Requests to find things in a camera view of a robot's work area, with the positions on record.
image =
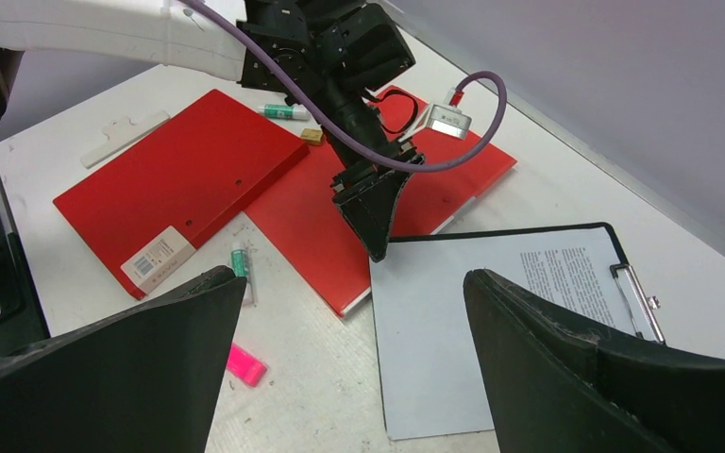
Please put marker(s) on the pink highlighter marker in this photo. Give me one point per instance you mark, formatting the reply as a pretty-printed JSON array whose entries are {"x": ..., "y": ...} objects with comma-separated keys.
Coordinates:
[{"x": 246, "y": 367}]

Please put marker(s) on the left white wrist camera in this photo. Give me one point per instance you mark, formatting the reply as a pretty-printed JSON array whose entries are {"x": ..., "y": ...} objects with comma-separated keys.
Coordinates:
[{"x": 442, "y": 118}]

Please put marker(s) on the small brown block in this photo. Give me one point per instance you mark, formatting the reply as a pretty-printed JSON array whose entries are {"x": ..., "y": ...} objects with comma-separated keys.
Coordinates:
[{"x": 312, "y": 136}]

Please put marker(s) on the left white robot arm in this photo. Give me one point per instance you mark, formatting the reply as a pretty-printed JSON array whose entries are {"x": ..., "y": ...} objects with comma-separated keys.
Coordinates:
[{"x": 328, "y": 56}]

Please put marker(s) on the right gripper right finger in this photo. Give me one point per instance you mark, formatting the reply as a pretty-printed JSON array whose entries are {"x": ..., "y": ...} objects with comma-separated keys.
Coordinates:
[{"x": 606, "y": 381}]

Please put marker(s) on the thick red binder folder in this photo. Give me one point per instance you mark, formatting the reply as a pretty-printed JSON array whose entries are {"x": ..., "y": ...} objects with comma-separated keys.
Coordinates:
[{"x": 148, "y": 210}]

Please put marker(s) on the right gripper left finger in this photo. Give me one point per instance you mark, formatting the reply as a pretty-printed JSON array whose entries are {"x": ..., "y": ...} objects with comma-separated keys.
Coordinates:
[{"x": 146, "y": 379}]

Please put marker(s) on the white plastic ruler piece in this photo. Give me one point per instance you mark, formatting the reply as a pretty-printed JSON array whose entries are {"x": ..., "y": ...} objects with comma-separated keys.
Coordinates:
[{"x": 122, "y": 133}]

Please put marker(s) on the black clipboard with paper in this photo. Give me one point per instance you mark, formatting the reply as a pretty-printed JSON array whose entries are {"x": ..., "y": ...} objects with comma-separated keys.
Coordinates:
[{"x": 465, "y": 325}]

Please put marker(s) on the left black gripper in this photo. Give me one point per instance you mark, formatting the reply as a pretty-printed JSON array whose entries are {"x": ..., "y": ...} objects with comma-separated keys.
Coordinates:
[{"x": 365, "y": 193}]

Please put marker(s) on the green white glue stick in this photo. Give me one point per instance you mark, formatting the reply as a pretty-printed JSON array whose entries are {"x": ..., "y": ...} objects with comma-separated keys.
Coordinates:
[{"x": 240, "y": 264}]

